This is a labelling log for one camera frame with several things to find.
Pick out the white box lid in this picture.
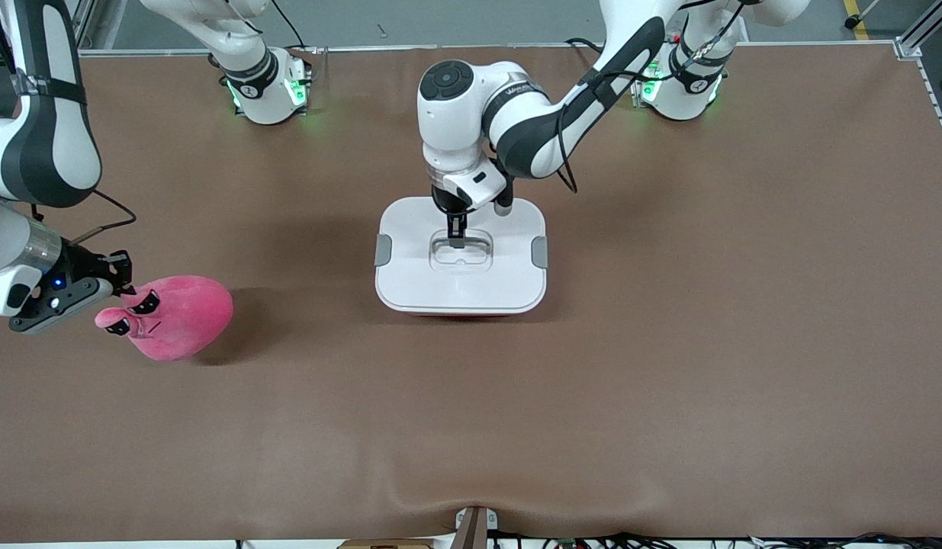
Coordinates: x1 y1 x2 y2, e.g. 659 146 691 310
374 197 549 315

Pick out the pink plush toy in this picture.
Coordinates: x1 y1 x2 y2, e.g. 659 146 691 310
95 275 234 362

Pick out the pink plastic box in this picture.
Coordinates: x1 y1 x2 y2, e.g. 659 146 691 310
406 308 521 317

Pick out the brown table mat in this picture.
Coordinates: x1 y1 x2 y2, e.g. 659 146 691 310
0 42 942 544

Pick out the black stand foot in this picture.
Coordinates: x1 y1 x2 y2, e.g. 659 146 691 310
844 0 882 30

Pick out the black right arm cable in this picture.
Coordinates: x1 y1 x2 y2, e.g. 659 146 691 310
68 189 137 246

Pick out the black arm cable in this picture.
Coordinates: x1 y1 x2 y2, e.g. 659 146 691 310
555 0 750 194
68 189 137 246

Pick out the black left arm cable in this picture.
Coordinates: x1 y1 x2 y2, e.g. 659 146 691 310
555 0 750 194

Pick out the aluminium frame profile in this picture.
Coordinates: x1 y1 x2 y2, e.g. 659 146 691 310
894 0 942 60
65 0 99 53

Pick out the camera mount post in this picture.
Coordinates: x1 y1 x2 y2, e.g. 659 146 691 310
451 505 499 549

